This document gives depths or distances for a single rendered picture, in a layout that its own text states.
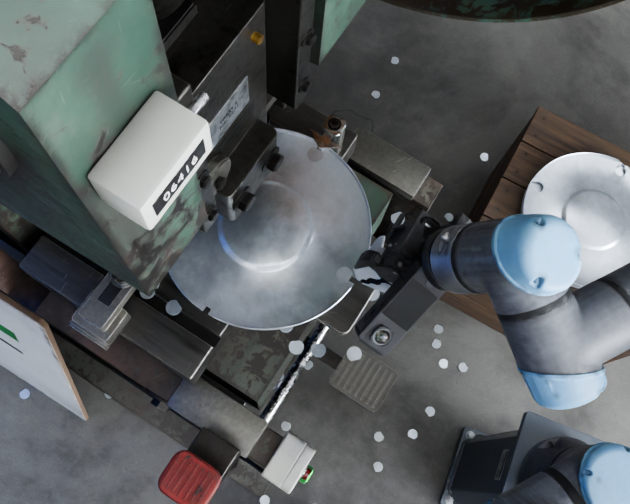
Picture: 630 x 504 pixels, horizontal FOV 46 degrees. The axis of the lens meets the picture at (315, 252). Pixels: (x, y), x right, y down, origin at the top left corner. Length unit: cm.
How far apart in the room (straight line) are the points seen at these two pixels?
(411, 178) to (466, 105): 85
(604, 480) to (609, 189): 68
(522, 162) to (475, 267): 89
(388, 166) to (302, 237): 27
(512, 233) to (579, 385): 16
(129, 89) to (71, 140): 5
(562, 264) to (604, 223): 88
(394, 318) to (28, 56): 57
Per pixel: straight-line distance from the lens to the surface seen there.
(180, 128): 45
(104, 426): 179
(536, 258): 69
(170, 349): 106
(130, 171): 45
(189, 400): 111
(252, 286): 99
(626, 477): 118
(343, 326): 98
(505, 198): 156
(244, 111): 80
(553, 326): 73
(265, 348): 111
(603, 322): 76
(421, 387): 178
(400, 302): 83
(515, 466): 135
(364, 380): 160
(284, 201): 102
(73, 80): 39
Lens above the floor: 174
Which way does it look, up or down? 73 degrees down
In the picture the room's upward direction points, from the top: 11 degrees clockwise
